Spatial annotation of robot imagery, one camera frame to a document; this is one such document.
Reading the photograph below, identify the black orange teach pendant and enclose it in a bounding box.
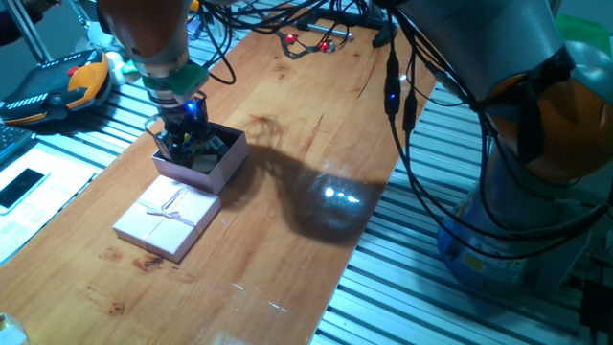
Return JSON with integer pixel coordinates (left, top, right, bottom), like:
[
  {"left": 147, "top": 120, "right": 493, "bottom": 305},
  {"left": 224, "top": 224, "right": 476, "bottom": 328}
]
[{"left": 0, "top": 49, "right": 114, "bottom": 127}]

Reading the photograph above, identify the white smartphone black screen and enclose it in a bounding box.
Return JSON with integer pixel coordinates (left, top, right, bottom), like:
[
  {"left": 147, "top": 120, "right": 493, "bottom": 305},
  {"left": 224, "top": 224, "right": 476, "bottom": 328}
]
[{"left": 0, "top": 167, "right": 52, "bottom": 216}]

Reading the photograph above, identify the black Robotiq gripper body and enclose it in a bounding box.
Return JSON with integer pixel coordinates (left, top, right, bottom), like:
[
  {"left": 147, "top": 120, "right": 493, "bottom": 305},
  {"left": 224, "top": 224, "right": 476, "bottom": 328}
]
[{"left": 160, "top": 95, "right": 211, "bottom": 140}]

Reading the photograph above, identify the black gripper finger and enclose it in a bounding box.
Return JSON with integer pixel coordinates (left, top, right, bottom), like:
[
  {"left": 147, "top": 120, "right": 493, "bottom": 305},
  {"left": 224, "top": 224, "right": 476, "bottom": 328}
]
[
  {"left": 189, "top": 132, "right": 212, "bottom": 155},
  {"left": 155, "top": 132, "right": 183, "bottom": 162}
]

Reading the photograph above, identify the dark sleeved forearm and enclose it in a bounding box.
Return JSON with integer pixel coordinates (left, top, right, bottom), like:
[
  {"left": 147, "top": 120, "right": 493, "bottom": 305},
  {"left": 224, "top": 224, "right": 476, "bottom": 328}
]
[{"left": 0, "top": 0, "right": 61, "bottom": 47}]

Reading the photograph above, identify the glossy wooden board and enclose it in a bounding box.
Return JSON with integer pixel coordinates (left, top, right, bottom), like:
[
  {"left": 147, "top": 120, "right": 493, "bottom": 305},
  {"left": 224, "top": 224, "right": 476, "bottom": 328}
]
[{"left": 0, "top": 16, "right": 440, "bottom": 345}]

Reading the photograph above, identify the black metal bar clamp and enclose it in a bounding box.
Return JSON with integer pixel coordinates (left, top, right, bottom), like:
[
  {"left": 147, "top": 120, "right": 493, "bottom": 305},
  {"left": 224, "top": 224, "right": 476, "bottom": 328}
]
[{"left": 296, "top": 9, "right": 398, "bottom": 49}]

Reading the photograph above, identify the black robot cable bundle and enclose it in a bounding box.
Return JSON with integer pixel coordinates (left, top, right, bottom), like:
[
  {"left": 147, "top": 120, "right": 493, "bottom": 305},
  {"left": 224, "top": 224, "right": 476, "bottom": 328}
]
[{"left": 195, "top": 0, "right": 613, "bottom": 260}]

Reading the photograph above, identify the pink gift box lid ribbon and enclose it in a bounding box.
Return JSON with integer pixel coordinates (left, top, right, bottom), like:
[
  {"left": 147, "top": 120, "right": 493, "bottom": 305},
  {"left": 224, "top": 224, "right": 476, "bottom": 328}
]
[{"left": 112, "top": 174, "right": 222, "bottom": 264}]

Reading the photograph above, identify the gold foil white package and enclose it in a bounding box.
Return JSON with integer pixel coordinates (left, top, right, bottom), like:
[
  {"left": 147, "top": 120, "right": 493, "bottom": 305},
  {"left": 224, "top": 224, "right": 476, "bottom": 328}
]
[{"left": 0, "top": 311, "right": 30, "bottom": 345}]

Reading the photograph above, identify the black computer keyboard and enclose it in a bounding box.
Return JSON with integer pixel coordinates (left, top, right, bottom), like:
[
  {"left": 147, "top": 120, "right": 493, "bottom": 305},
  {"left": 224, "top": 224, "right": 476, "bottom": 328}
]
[{"left": 0, "top": 123, "right": 34, "bottom": 164}]

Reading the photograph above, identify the pink gift box base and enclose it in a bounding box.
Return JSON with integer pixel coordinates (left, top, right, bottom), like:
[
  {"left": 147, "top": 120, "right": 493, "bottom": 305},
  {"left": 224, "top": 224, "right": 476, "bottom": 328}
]
[{"left": 151, "top": 122, "right": 250, "bottom": 196}]

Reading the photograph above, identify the green gripper mount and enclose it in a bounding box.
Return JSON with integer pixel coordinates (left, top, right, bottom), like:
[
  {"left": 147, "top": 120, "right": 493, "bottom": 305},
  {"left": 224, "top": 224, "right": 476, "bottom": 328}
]
[{"left": 119, "top": 59, "right": 211, "bottom": 104}]

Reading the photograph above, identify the grey metal rod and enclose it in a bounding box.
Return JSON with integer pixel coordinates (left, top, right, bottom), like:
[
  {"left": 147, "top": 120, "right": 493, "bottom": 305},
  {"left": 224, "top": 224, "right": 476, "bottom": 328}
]
[
  {"left": 9, "top": 0, "right": 52, "bottom": 63},
  {"left": 66, "top": 0, "right": 95, "bottom": 31}
]

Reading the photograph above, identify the green cloth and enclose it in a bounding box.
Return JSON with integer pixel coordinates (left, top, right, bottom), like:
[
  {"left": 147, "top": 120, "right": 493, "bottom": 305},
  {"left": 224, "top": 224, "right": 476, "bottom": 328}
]
[{"left": 555, "top": 11, "right": 613, "bottom": 57}]

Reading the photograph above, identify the white paper pad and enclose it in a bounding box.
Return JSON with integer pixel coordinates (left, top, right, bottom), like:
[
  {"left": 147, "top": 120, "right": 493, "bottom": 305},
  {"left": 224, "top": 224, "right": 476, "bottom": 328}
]
[{"left": 0, "top": 148, "right": 104, "bottom": 265}]

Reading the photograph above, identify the white round toy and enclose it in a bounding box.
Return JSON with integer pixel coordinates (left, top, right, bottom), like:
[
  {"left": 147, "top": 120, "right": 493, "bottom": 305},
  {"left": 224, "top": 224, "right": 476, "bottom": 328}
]
[{"left": 104, "top": 51, "right": 126, "bottom": 87}]

